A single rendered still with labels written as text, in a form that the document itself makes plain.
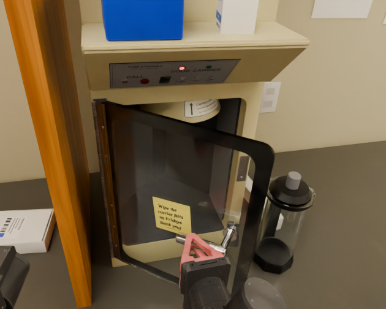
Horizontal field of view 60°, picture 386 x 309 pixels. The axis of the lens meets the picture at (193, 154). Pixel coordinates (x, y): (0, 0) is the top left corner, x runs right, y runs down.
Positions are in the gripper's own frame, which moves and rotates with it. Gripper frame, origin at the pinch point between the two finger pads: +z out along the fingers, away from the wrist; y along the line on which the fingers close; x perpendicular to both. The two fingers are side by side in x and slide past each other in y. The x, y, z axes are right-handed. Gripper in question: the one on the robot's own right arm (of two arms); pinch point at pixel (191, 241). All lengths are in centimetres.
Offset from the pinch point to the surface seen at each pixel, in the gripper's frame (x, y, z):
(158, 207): 4.0, 0.4, 8.9
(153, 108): 2.6, 13.5, 23.2
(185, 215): -0.3, 0.9, 5.4
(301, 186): -27.8, -1.7, 11.5
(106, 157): 12.5, 7.9, 15.8
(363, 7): -71, 25, 61
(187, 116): -3.6, 13.2, 19.7
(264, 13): -15.6, 32.4, 18.3
